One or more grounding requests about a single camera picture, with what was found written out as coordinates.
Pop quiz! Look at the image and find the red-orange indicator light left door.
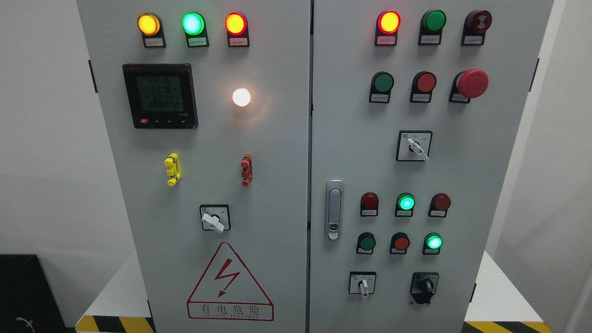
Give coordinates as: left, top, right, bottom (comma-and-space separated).
225, 12, 250, 47

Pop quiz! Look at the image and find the yellow terminal connector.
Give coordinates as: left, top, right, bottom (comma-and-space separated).
164, 153, 181, 187

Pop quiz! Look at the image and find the dark red indicator light left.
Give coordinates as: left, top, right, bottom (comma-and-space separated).
360, 192, 379, 217

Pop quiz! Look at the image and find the red push button second row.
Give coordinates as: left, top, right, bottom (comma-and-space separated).
409, 70, 437, 103

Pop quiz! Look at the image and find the green push button second row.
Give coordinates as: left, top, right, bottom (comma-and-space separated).
369, 71, 394, 104

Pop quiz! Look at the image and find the grey cabinet right door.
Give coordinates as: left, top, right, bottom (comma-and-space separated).
309, 0, 553, 333

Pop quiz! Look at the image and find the red high voltage warning sticker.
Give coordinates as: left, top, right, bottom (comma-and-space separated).
186, 242, 274, 321

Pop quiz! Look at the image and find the white glowing indicator light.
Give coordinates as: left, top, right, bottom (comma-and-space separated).
231, 88, 251, 107

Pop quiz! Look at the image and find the grey cabinet door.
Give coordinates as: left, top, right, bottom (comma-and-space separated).
309, 0, 553, 333
77, 0, 311, 333

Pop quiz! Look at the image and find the green indicator light top left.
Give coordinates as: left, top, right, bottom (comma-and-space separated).
182, 12, 209, 47

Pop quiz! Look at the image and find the white selector switch lower right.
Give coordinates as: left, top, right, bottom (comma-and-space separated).
348, 271, 377, 302

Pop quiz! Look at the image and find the white selector switch left door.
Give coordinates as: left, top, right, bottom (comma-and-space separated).
199, 204, 231, 234

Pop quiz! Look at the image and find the red push button lower middle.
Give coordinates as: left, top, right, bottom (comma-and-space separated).
389, 232, 410, 254

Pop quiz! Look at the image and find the white selector switch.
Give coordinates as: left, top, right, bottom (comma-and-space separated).
348, 271, 377, 302
395, 130, 433, 162

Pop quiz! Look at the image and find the black digital power meter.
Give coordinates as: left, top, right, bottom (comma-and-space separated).
122, 63, 198, 129

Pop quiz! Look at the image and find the dark red buzzer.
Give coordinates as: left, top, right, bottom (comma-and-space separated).
461, 9, 492, 46

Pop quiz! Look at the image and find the green push button top right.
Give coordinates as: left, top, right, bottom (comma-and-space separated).
418, 9, 447, 45

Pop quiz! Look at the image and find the green illuminated button lower right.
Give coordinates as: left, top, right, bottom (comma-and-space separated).
422, 233, 443, 255

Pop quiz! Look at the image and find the red emergency stop button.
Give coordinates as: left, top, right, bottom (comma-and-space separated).
449, 69, 490, 104

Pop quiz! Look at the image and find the green push button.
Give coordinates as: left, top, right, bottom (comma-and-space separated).
418, 9, 447, 45
356, 232, 376, 255

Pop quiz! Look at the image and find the green lit indicator light middle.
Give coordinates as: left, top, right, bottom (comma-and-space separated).
395, 192, 416, 217

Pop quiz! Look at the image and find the white selector switch upper right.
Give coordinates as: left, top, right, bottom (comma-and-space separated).
395, 130, 433, 162

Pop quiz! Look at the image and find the grey cabinet left door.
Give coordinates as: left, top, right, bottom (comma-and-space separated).
77, 0, 311, 333

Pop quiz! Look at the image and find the black box lower left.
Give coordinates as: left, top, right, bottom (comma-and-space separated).
0, 254, 67, 333

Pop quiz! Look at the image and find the red terminal connector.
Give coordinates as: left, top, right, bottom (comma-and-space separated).
240, 153, 253, 187

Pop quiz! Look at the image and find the silver door lock handle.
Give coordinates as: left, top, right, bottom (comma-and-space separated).
325, 179, 344, 241

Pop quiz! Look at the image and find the red indicator light top right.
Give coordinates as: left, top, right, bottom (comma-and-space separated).
375, 10, 401, 46

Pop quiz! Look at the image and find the green push button lower left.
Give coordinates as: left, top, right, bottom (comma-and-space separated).
356, 232, 376, 255

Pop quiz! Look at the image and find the yellow indicator light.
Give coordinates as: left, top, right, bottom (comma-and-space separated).
137, 12, 166, 47

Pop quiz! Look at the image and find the black rotary knob switch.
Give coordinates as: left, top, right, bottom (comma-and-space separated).
410, 272, 439, 305

